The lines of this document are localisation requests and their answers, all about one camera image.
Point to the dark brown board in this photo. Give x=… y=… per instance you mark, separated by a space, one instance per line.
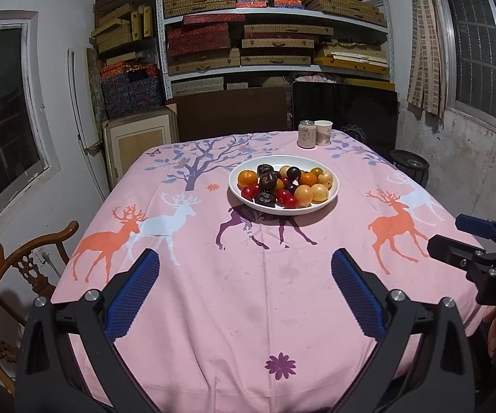
x=248 y=110

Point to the left window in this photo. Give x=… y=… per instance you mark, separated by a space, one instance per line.
x=27 y=151

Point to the beige curtain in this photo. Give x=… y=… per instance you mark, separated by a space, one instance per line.
x=426 y=84

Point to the large orange mandarin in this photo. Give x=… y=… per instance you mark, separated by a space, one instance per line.
x=247 y=178

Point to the right window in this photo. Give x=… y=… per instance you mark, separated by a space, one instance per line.
x=469 y=28

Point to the white oval plate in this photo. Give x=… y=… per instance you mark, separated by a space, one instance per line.
x=284 y=185

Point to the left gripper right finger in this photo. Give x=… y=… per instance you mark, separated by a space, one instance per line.
x=421 y=361

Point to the black panel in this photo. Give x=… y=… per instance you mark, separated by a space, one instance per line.
x=369 y=115

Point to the dark purple plum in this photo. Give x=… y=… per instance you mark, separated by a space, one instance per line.
x=293 y=173

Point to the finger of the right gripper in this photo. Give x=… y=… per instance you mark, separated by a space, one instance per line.
x=457 y=254
x=485 y=229

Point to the red cherry tomato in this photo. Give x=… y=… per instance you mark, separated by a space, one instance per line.
x=290 y=202

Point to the framed cardboard box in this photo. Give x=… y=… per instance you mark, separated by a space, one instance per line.
x=127 y=138

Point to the pale yellow round fruit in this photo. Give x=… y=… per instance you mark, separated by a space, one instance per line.
x=303 y=195

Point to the pink drink can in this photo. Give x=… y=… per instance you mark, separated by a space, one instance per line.
x=307 y=134

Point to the metal storage shelf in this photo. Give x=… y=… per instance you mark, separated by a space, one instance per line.
x=210 y=45

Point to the wooden chair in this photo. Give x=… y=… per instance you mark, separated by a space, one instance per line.
x=31 y=270

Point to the paper cup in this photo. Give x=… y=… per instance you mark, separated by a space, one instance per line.
x=323 y=132

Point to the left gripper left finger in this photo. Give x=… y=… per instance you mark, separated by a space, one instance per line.
x=49 y=378

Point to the small yellow tomato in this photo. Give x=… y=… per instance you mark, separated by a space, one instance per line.
x=317 y=171

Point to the black round stool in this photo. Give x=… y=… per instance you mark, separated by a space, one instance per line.
x=411 y=164

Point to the window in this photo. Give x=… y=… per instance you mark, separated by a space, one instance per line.
x=469 y=28
x=27 y=151

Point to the striped pepino melon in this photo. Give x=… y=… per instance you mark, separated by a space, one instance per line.
x=320 y=193
x=326 y=180

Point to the pink deer tablecloth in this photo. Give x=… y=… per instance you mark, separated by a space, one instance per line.
x=245 y=315

